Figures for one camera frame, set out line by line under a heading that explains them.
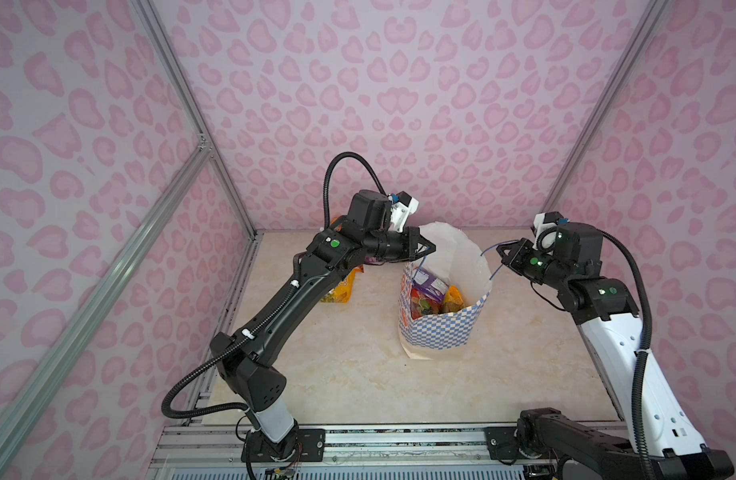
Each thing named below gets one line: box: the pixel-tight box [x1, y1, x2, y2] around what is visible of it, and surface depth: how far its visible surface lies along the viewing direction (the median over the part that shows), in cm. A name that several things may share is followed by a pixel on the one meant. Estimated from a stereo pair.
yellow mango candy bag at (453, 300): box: [442, 285, 465, 313], surface depth 88 cm
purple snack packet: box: [412, 267, 449, 303], surface depth 90 cm
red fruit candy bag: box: [410, 287, 443, 320], surface depth 88 cm
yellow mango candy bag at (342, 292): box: [320, 264, 364, 303], surface depth 100 cm
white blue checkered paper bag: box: [398, 221, 492, 360], surface depth 80 cm
